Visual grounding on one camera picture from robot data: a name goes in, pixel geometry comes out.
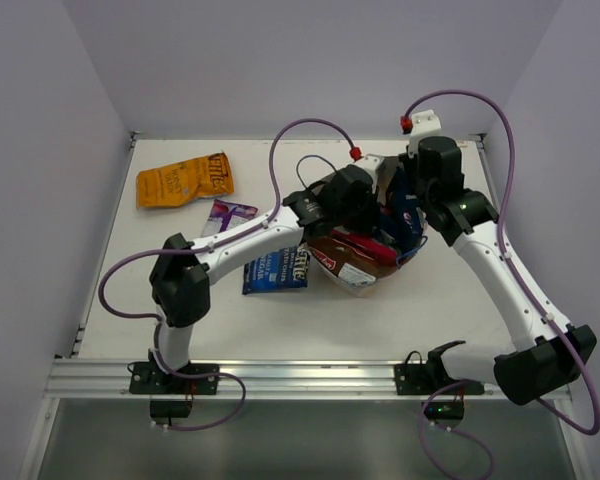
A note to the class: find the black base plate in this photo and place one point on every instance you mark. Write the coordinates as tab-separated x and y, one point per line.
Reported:
421	376
194	379

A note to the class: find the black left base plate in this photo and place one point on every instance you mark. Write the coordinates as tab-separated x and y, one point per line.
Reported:
194	379

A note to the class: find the pink snack packet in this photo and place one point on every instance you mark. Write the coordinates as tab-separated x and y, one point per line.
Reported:
367	245

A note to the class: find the orange snack packet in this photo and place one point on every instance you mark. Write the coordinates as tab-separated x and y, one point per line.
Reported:
180	183

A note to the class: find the aluminium mounting rail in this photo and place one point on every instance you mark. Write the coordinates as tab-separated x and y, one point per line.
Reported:
264	380

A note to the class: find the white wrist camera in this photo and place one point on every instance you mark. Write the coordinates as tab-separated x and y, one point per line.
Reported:
373	165
424	124

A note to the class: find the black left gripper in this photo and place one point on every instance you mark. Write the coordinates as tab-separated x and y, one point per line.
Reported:
368	209

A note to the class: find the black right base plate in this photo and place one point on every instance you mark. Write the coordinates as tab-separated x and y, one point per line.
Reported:
421	376

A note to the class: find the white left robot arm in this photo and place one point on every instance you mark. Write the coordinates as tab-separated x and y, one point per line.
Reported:
182	277

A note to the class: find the purple candy packet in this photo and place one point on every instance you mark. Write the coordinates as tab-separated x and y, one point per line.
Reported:
225	215

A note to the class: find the black controller box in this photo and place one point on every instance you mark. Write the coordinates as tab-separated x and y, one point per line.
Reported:
169	410
443	410

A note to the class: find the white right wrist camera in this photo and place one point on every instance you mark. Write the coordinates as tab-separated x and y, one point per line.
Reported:
424	124

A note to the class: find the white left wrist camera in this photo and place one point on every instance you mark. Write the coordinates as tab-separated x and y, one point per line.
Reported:
373	165

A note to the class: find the blue checkered paper bag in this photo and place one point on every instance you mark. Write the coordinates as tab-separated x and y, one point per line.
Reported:
321	228

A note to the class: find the brown snack packet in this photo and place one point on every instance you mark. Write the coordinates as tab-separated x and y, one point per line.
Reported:
347	267

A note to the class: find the blue white snack packet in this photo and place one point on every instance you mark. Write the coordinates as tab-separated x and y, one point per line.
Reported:
285	269

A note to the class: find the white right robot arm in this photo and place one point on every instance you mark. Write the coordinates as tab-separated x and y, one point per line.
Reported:
546	348

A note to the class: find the black left controller box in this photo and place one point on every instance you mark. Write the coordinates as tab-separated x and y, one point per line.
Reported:
169	410

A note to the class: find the dark blue snack packet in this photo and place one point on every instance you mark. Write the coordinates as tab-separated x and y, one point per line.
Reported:
400	221

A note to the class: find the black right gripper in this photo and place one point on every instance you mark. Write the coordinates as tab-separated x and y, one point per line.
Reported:
409	162

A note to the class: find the black right controller box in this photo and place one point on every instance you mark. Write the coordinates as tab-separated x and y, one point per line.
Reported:
443	410

